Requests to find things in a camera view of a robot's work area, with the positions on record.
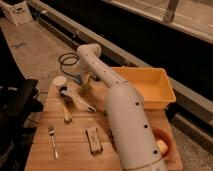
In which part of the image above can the white cardboard box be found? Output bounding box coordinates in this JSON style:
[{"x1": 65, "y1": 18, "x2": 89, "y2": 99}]
[{"x1": 0, "y1": 0, "x2": 33, "y2": 26}]

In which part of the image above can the yellow apple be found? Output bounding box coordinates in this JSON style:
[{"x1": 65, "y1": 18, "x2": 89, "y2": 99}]
[{"x1": 157, "y1": 139, "x2": 168, "y2": 155}]

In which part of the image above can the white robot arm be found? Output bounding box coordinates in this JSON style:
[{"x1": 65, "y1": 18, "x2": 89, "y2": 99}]
[{"x1": 77, "y1": 43, "x2": 168, "y2": 171}]

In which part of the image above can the white round cup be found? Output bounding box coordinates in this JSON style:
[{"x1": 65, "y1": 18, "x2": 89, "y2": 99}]
[{"x1": 52, "y1": 76, "x2": 67, "y2": 89}]

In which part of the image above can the silver fork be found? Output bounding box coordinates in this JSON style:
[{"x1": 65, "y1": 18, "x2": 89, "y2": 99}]
[{"x1": 48, "y1": 126, "x2": 59, "y2": 159}]

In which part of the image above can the metal floor rail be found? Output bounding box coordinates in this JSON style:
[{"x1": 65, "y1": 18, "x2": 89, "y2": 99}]
[{"x1": 27, "y1": 0, "x2": 213, "y2": 128}]

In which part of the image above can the orange bowl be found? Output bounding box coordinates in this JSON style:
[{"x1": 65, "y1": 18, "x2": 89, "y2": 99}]
[{"x1": 152, "y1": 128, "x2": 174, "y2": 160}]

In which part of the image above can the black coiled cable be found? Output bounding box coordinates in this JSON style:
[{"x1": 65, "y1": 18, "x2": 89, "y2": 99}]
[{"x1": 58, "y1": 52, "x2": 81, "y2": 78}]

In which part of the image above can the brown rectangular block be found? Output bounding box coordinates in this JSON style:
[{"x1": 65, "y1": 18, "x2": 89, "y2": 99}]
[{"x1": 86, "y1": 127, "x2": 103, "y2": 155}]

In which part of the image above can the green cup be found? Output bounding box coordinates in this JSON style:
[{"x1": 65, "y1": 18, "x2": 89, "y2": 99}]
[{"x1": 81, "y1": 83, "x2": 92, "y2": 91}]

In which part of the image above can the yellow plastic tray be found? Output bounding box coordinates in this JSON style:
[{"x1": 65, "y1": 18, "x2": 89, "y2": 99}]
[{"x1": 113, "y1": 67, "x2": 176, "y2": 110}]

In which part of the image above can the black chair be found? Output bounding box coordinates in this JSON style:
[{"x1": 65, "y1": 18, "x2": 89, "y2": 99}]
[{"x1": 0, "y1": 80, "x2": 43, "y2": 171}]

